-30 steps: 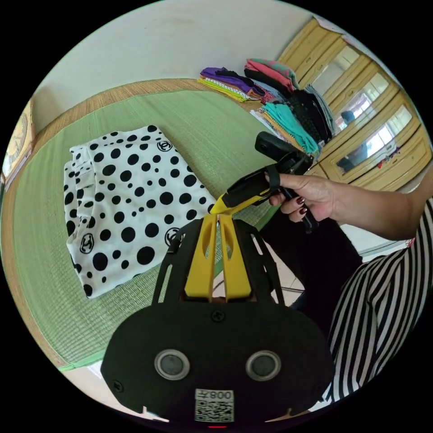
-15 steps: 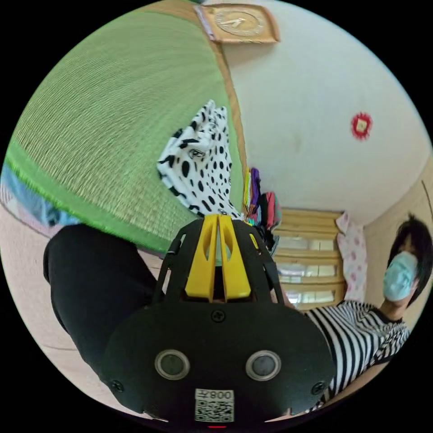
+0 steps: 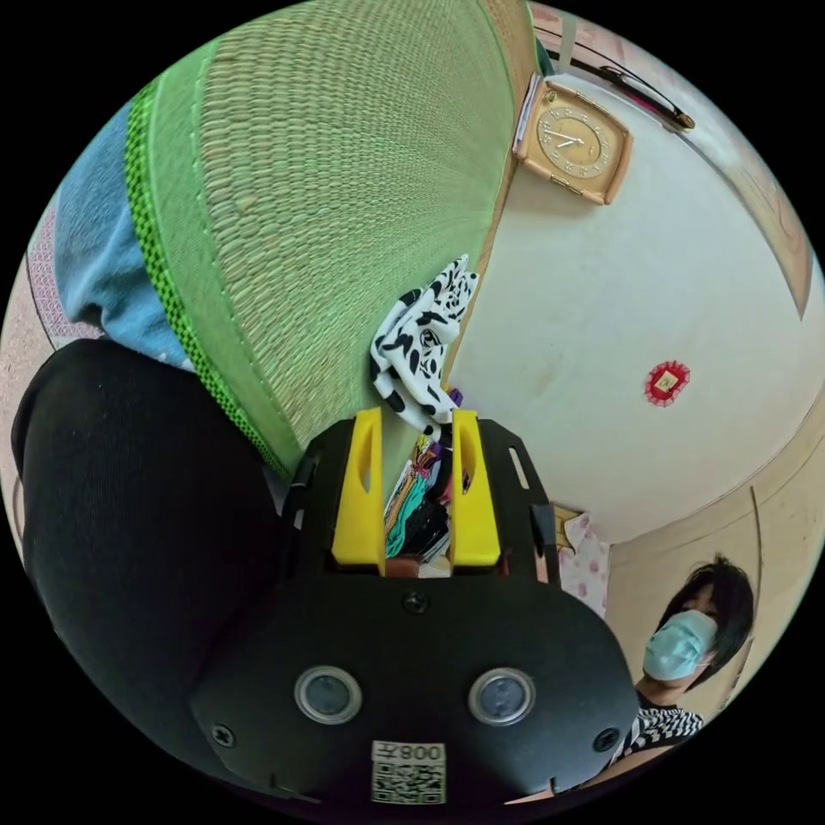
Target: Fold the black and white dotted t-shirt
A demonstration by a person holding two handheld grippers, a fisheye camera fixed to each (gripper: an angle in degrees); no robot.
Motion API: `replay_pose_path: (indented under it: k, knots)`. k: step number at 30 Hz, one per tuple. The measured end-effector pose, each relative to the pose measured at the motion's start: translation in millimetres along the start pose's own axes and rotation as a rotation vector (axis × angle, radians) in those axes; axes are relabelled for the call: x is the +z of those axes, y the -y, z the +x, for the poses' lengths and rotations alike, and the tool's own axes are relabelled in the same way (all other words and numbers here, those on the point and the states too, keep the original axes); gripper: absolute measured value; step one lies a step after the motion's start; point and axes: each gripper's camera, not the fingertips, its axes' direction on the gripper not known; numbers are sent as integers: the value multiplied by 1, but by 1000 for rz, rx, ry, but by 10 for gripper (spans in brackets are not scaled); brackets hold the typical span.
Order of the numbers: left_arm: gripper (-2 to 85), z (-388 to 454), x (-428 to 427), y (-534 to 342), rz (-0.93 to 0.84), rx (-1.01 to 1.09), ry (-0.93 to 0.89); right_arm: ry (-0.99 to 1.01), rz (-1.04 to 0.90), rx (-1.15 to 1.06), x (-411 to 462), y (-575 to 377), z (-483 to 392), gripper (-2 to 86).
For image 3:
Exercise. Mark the pile of clothes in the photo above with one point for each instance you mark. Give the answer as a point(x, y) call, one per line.
point(419, 515)

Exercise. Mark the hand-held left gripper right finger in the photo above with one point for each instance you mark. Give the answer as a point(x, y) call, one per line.
point(474, 528)

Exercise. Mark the black and white dotted t-shirt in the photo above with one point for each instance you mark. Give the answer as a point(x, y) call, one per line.
point(412, 335)

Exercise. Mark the pink floral curtain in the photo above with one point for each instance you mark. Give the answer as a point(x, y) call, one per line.
point(588, 567)

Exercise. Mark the red paper wall ornament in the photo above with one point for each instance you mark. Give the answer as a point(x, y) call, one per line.
point(666, 383)

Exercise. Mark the bed with green woven mat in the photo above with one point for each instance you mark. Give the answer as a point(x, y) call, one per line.
point(322, 193)

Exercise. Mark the person's body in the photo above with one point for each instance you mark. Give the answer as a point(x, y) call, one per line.
point(129, 515)

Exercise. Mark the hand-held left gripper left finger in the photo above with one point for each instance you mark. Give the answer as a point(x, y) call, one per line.
point(356, 515)

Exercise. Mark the square beige wall clock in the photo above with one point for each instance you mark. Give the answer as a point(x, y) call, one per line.
point(573, 142)

